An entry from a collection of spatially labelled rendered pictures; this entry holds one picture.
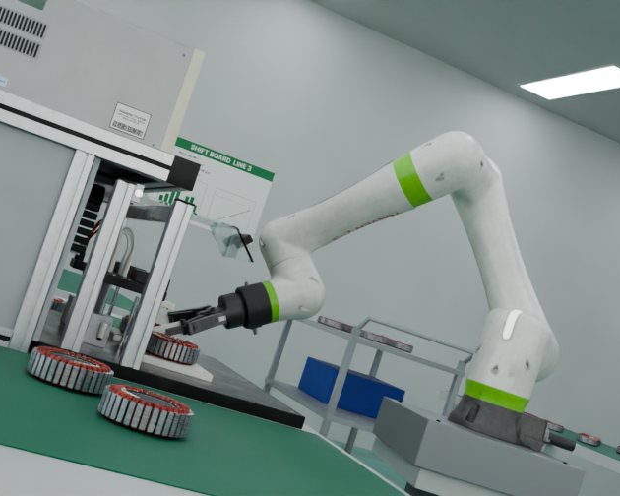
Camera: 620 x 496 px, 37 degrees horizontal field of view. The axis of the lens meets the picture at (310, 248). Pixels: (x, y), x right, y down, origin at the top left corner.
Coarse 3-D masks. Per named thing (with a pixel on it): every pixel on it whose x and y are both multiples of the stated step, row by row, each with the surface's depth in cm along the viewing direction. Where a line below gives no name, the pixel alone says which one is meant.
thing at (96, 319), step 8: (96, 312) 165; (96, 320) 162; (104, 320) 162; (112, 320) 163; (88, 328) 162; (96, 328) 162; (88, 336) 162; (104, 336) 163; (96, 344) 162; (104, 344) 163
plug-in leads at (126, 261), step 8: (120, 232) 164; (128, 232) 166; (128, 240) 168; (128, 248) 168; (112, 256) 164; (128, 256) 164; (112, 264) 164; (120, 264) 168; (128, 264) 164; (120, 272) 168
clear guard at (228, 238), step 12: (156, 204) 195; (168, 204) 187; (192, 216) 196; (204, 216) 190; (216, 228) 209; (228, 228) 198; (216, 240) 215; (228, 240) 203; (240, 240) 194; (228, 252) 209; (240, 252) 199
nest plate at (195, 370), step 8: (144, 360) 161; (152, 360) 162; (160, 360) 162; (168, 360) 166; (168, 368) 163; (176, 368) 163; (184, 368) 164; (192, 368) 166; (200, 368) 171; (200, 376) 165; (208, 376) 166
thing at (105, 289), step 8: (136, 272) 165; (144, 272) 165; (104, 280) 162; (112, 280) 163; (120, 280) 163; (128, 280) 164; (136, 280) 165; (144, 280) 165; (104, 288) 166; (128, 288) 164; (136, 288) 164; (104, 296) 163; (96, 304) 167; (104, 304) 163; (168, 304) 167
